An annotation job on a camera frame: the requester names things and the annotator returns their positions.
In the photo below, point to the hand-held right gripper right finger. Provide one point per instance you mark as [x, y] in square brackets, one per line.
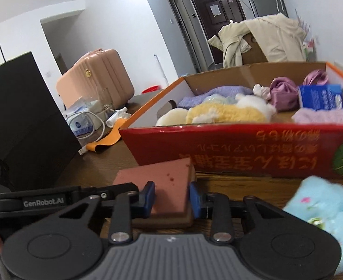
[195, 201]

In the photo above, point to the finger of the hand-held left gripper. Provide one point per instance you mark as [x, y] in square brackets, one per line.
[110, 189]

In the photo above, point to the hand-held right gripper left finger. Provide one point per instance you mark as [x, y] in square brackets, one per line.
[149, 198]

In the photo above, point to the pink sponge block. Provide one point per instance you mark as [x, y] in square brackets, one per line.
[168, 186]

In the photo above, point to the red cardboard box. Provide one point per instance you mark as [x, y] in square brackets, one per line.
[232, 148]

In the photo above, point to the yellow and white plush toy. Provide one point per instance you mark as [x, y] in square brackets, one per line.
[227, 112]

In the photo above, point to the pale green soft packet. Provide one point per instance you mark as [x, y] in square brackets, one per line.
[218, 98]

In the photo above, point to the light blue fluffy plush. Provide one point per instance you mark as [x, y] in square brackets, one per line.
[320, 207]

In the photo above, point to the lavender fuzzy cloth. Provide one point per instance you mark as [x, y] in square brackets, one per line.
[326, 116]

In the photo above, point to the blue tissue packet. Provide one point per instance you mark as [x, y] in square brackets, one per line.
[320, 96]

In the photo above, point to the small white bottle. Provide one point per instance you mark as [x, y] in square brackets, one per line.
[117, 117]

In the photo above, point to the clear plastic bag blue label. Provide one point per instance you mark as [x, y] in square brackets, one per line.
[79, 122]

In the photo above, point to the black paper bag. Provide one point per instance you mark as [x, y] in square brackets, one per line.
[22, 122]

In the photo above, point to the purple knitted towel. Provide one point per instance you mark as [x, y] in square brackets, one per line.
[200, 94]

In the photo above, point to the red basin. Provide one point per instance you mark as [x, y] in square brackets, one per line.
[151, 89]

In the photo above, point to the pink suitcase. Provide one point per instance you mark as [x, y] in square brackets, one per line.
[101, 75]

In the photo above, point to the white pole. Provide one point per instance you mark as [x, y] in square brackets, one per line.
[161, 70]

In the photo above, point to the purple satin cloth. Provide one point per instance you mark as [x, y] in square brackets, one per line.
[316, 77]
[285, 93]

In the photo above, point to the brown cardboard box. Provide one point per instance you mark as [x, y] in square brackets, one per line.
[254, 51]

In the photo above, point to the grey interior door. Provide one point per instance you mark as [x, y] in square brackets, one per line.
[180, 29]

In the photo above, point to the dark brown entrance door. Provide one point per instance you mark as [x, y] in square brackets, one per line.
[218, 23]

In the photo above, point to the beige coat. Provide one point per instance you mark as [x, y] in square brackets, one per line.
[279, 38]

